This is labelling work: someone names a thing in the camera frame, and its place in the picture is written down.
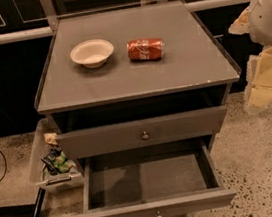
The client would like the grey drawer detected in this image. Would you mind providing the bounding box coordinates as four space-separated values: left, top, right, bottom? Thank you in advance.
56 105 226 160
76 138 236 217

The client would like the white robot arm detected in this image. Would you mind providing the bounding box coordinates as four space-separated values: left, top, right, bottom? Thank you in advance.
228 0 272 114

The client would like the grey top drawer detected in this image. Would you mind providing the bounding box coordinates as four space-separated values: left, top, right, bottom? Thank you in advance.
56 105 226 160

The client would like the grey wooden drawer cabinet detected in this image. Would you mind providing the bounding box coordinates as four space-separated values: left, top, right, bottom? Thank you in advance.
22 0 253 182

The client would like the red cola can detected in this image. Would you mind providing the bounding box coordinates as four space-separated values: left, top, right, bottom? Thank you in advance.
126 38 165 61

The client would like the white paper bowl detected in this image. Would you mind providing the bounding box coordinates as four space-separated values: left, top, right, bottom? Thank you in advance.
70 39 114 69

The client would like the tan crumpled wrapper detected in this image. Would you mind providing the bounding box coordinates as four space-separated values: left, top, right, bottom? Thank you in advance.
44 132 57 146

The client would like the green snack bag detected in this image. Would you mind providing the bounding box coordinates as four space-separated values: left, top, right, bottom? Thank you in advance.
41 148 73 176

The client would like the clear plastic bin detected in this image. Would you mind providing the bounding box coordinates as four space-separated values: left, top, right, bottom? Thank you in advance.
29 118 83 193

